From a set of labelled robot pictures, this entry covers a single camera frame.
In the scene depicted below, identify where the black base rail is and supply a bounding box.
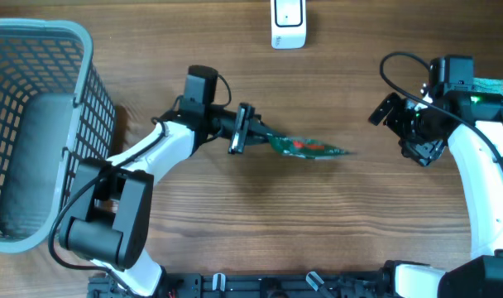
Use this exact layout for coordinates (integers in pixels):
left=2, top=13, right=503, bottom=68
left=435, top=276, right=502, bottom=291
left=87, top=271, right=456, bottom=298

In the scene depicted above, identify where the green 3M gloves packet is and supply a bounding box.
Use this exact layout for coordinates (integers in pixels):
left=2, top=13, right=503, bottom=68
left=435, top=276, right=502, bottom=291
left=268, top=136, right=351, bottom=160

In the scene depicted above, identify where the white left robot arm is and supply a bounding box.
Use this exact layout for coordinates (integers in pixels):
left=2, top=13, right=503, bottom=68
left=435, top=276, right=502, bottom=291
left=50, top=65, right=275, bottom=297

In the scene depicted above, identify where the mint green wipes packet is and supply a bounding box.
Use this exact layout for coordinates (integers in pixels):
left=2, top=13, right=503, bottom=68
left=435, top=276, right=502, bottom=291
left=473, top=78, right=503, bottom=96

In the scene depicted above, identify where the white barcode scanner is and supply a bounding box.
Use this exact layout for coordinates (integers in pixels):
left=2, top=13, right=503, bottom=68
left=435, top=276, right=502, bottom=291
left=271, top=0, right=307, bottom=50

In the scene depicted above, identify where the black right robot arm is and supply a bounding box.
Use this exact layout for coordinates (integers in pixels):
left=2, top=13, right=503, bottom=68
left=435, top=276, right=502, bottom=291
left=368, top=55, right=503, bottom=297

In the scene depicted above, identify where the grey plastic shopping basket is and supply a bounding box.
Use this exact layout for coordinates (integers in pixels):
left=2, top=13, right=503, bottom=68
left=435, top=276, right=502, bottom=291
left=0, top=18, right=116, bottom=253

